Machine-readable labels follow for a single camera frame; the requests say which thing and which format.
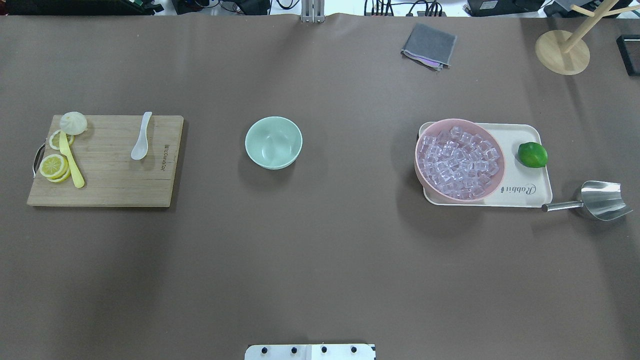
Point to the white ceramic spoon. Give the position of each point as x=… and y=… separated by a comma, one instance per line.
x=140, y=149

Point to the mint green bowl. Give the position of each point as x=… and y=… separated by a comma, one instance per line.
x=273, y=142

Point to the pink bowl with ice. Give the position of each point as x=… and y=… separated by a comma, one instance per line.
x=458, y=162

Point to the steel ice scoop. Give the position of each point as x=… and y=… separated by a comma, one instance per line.
x=596, y=200

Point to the grey folded cloth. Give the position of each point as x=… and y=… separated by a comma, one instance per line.
x=430, y=46

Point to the cream serving tray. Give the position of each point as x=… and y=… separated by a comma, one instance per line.
x=521, y=186

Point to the green lime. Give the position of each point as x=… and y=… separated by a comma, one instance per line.
x=532, y=155

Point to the wooden cutting board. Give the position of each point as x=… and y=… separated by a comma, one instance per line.
x=112, y=178

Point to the yellow plastic knife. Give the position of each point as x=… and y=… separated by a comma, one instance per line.
x=64, y=147

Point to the lemon slice lower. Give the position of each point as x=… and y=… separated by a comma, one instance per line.
x=55, y=168

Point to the lemon slice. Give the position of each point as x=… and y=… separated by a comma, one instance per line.
x=55, y=168
x=54, y=140

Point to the lemon slice upper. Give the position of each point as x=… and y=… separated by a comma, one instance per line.
x=54, y=140

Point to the wooden mug tree stand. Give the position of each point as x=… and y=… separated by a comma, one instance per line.
x=564, y=52

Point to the aluminium frame post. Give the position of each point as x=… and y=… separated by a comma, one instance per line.
x=312, y=11

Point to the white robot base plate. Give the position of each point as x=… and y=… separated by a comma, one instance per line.
x=318, y=351

